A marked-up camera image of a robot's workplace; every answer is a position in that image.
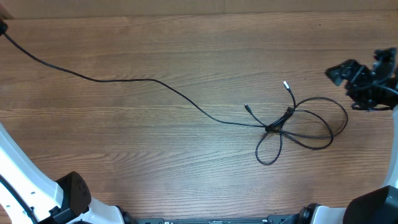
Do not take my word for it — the black USB cable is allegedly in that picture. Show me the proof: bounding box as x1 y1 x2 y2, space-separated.
0 20 299 134

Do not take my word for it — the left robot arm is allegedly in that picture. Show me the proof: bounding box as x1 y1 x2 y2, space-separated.
1 126 136 224

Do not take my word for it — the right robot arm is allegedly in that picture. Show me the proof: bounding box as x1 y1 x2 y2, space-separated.
284 47 397 224

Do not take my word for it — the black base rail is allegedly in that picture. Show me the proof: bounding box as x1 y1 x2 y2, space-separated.
136 214 298 224

